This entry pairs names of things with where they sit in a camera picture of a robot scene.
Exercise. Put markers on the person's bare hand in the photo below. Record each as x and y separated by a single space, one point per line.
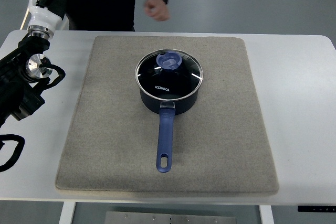
157 9

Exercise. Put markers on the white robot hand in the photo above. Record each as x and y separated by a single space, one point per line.
46 15

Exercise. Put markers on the glass lid blue knob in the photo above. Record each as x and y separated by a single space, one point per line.
168 74

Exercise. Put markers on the dark blue saucepan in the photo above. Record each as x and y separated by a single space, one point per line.
167 109

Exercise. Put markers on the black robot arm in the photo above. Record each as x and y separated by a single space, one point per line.
25 73

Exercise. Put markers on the grey felt mat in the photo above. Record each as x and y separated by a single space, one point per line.
220 145

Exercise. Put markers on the black table control panel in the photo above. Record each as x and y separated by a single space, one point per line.
315 208

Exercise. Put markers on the grey metal base plate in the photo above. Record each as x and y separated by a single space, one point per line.
139 217

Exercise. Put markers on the white table leg frame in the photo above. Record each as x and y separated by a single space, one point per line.
68 210

